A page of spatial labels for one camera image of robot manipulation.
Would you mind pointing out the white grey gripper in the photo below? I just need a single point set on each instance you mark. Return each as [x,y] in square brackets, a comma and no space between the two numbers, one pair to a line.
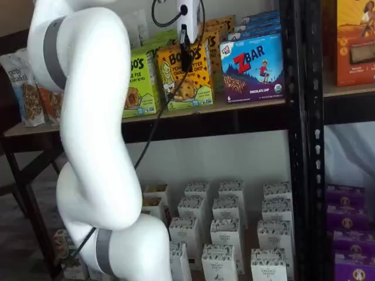
[190,17]

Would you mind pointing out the orange Bobo's peanut butter box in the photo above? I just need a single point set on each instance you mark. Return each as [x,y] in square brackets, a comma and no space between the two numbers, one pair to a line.
[202,85]
[219,24]
[215,52]

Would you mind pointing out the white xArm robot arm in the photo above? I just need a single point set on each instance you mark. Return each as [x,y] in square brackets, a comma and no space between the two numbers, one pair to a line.
[93,117]

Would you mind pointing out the green Bobo's apple pie box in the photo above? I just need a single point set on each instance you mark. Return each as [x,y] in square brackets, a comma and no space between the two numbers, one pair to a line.
[140,87]
[153,58]
[161,38]

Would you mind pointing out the wooden shelf board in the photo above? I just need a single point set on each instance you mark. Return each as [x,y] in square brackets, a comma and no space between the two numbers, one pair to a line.
[218,106]
[351,90]

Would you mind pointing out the black metal shelf rack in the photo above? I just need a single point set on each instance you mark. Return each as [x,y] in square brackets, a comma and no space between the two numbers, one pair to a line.
[205,120]

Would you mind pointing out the blue purple Zbar box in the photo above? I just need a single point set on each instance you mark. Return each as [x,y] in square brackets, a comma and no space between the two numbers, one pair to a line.
[260,16]
[259,24]
[252,70]
[257,33]

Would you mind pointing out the adjacent metal shelf rack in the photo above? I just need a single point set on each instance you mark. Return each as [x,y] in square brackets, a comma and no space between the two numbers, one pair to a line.
[315,87]

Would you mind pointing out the white organic pantry box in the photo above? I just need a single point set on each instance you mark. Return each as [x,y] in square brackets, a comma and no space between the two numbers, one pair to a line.
[197,190]
[276,210]
[274,234]
[181,263]
[226,208]
[269,265]
[184,231]
[231,188]
[219,263]
[276,189]
[191,207]
[225,232]

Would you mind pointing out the yellow label granola box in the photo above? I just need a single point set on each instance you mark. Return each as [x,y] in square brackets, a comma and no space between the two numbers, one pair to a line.
[155,191]
[152,206]

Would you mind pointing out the large orange snack box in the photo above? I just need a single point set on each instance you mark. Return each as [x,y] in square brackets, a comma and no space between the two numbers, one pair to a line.
[354,38]

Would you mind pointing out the purple snack box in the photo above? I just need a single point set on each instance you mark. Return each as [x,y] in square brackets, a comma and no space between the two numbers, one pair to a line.
[347,219]
[354,244]
[345,194]
[356,270]

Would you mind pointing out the green label granola box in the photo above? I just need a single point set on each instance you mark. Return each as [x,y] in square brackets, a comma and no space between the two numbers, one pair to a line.
[61,246]

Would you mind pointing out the white purely elizabeth granola bag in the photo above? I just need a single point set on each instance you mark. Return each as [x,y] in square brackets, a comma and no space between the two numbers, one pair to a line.
[139,29]

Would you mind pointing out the granola bag with orange label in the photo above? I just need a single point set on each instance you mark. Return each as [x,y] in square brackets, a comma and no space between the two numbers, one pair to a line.
[51,105]

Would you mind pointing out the granola bag with blue label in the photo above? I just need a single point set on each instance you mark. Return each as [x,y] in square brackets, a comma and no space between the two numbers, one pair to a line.
[20,87]

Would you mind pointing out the white plastic sheet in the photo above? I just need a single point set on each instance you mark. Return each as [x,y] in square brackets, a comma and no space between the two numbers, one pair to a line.
[348,152]

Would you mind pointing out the white small cartons group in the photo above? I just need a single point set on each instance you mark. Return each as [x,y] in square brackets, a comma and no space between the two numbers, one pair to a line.
[251,238]

